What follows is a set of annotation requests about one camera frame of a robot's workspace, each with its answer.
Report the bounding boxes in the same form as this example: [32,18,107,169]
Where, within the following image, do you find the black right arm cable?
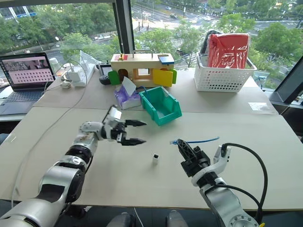
[222,142,268,223]

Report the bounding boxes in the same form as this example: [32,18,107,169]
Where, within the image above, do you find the wooden toy box coloured doors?
[107,50,178,88]

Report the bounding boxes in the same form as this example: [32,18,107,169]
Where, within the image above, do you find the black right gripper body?
[180,146,211,178]

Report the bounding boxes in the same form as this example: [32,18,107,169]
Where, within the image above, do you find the white charger plug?
[67,67,82,82]

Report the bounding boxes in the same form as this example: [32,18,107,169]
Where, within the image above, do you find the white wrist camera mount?
[102,105,123,140]
[190,144,232,187]

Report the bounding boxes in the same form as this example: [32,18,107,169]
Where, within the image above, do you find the white perforated plastic basket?
[194,51,258,93]

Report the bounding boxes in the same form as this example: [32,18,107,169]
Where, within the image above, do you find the small clear plastic bag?
[248,102,273,112]

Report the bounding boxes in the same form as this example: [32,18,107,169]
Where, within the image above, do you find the blue network cable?
[169,136,220,146]

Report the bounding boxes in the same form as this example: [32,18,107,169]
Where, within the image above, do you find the green plastic bin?
[138,86,183,127]

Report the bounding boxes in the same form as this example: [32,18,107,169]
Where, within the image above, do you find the dark monitor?
[270,57,303,105]

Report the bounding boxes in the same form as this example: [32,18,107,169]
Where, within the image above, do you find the large clear plastic bag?
[79,50,96,70]

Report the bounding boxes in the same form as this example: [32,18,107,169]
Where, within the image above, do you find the dark window frame post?
[112,0,136,55]

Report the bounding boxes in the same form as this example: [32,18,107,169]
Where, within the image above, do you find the red bag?
[207,33,250,70]

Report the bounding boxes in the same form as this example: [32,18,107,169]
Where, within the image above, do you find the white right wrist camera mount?
[190,144,232,187]

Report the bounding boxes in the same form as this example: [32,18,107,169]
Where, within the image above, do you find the purple tissue pack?
[114,76,142,111]

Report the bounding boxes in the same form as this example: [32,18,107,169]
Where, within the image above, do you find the black handheld controller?
[98,62,112,86]

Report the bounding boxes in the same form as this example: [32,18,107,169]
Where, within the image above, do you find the black bag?
[199,30,214,55]

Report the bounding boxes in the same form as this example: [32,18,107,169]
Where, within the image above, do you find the long white cable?
[10,65,96,209]

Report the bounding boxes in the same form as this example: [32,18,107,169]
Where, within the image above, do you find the open laptop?
[0,52,56,116]

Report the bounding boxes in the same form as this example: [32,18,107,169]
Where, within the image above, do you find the white power strip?
[67,63,96,87]

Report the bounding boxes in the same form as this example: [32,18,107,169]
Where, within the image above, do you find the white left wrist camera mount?
[102,105,123,140]

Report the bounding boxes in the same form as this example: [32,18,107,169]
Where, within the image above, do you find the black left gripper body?
[110,122,128,144]

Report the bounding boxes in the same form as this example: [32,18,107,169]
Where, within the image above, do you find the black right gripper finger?
[177,139,190,164]
[180,139,197,161]

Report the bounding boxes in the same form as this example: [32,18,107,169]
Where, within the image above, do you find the clear plastic cup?
[48,57,60,74]

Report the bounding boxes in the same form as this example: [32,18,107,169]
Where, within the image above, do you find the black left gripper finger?
[120,138,147,146]
[125,120,148,128]

